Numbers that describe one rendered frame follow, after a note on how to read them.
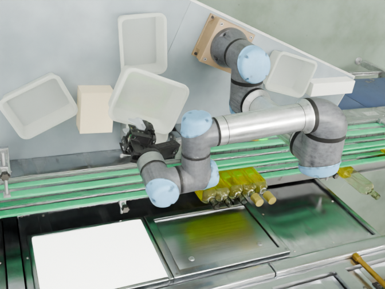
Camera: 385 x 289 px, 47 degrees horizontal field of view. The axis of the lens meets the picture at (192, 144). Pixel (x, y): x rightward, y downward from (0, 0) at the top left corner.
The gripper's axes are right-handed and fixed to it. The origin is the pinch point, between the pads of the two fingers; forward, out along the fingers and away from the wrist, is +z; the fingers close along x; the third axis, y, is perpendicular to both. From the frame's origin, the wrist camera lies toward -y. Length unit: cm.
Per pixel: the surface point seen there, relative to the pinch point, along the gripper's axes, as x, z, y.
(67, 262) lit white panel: 52, -11, 7
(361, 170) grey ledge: 9, 22, -139
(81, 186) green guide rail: 36.3, 10.4, 4.4
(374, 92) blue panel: -22, 61, -159
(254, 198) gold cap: 18, -5, -56
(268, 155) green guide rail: 10, 16, -71
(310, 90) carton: -18, 33, -88
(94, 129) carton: 21.0, 25.5, 2.1
